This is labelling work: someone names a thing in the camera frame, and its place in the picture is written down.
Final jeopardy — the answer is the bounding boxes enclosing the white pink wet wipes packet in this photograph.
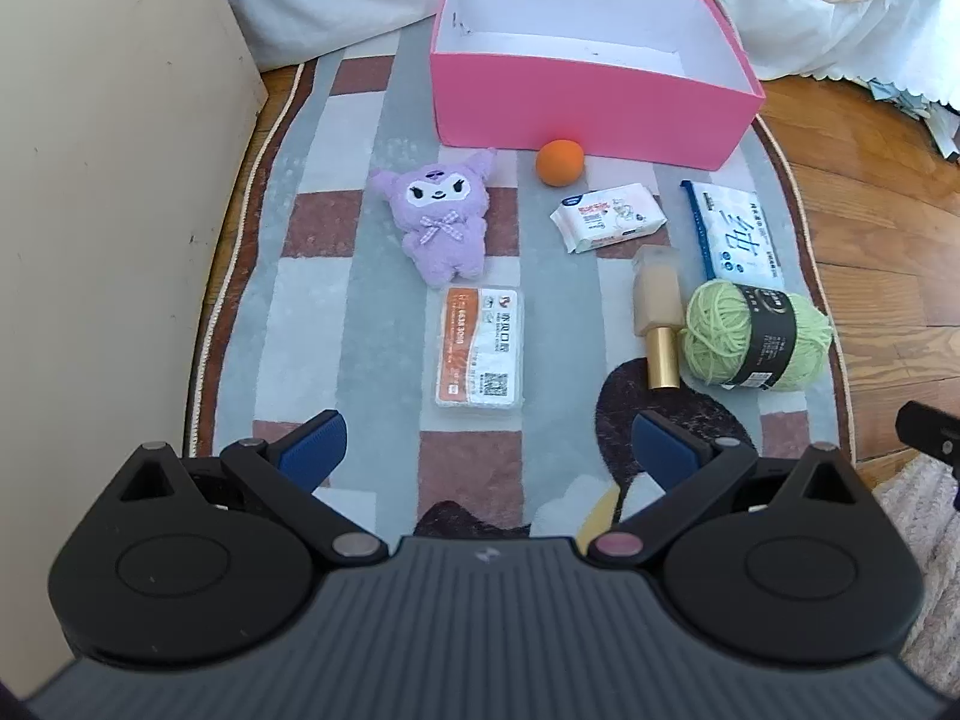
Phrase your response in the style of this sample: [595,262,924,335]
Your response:
[550,184,668,256]

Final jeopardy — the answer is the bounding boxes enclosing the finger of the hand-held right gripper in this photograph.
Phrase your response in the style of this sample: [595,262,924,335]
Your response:
[896,401,960,466]

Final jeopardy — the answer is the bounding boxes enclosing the checked oval rug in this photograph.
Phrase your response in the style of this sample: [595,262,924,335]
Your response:
[184,0,860,541]

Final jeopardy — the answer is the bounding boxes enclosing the beige bottle with gold cap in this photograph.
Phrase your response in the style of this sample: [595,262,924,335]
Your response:
[632,245,683,391]

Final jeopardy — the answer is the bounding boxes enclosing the blue white tissue packet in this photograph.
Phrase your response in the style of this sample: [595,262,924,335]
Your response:
[680,180,786,292]

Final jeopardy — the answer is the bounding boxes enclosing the green yarn ball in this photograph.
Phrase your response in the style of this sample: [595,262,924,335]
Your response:
[679,279,833,392]

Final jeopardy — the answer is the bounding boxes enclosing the pink cardboard box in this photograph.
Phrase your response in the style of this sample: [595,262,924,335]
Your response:
[429,0,766,172]

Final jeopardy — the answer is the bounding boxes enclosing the purple plush toy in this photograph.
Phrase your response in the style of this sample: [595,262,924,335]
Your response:
[366,148,500,287]

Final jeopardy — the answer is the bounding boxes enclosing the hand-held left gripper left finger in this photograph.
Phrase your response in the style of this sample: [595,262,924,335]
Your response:
[112,409,391,567]

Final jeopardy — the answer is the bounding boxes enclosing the scattered paper scraps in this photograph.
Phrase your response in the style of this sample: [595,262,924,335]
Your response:
[870,75,960,162]

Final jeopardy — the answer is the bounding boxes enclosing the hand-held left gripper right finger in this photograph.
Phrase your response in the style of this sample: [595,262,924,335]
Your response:
[585,411,854,563]

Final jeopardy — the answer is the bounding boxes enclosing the orange makeup sponge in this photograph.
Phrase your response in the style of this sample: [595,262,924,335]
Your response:
[535,139,586,187]

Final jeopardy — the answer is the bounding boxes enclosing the beige cabinet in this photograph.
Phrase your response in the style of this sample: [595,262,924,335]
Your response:
[0,0,267,691]

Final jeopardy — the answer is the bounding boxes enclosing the orange white plastic case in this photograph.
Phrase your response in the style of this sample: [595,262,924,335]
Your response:
[433,285,524,412]

